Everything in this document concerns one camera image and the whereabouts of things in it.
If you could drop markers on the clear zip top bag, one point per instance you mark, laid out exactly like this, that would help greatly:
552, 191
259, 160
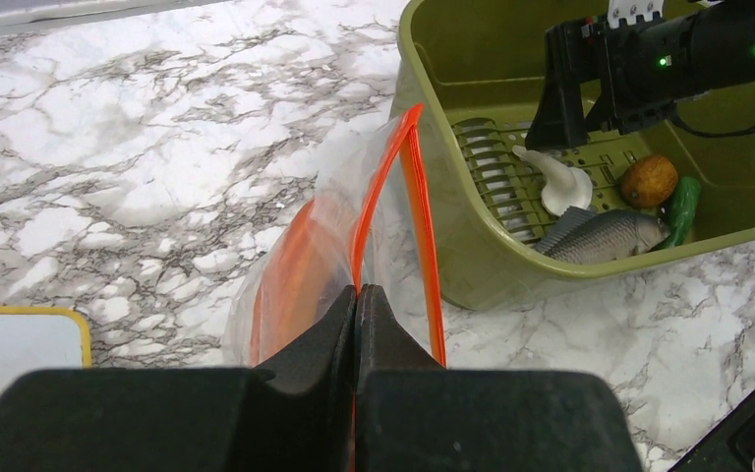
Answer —
356, 198

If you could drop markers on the green toy vegetable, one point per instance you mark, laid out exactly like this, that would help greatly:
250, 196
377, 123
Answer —
681, 212

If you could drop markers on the white cutting board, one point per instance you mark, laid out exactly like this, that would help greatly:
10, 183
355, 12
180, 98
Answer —
35, 338

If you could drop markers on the grey toy fish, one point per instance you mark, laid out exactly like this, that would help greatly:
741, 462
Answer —
585, 237

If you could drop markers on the orange toy pumpkin slice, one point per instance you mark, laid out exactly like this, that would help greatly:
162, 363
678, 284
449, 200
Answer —
278, 317

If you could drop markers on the olive green plastic bin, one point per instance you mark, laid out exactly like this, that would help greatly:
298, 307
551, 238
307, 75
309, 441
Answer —
478, 67

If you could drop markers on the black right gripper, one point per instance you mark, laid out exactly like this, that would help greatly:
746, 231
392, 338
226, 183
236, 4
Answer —
644, 69

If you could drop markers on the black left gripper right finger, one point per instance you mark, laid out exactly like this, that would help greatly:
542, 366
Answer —
412, 414

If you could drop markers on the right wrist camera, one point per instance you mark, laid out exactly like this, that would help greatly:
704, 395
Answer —
622, 13

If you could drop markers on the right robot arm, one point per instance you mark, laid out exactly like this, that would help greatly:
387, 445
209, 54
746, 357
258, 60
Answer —
733, 46

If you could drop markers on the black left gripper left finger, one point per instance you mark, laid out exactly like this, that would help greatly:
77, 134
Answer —
293, 412

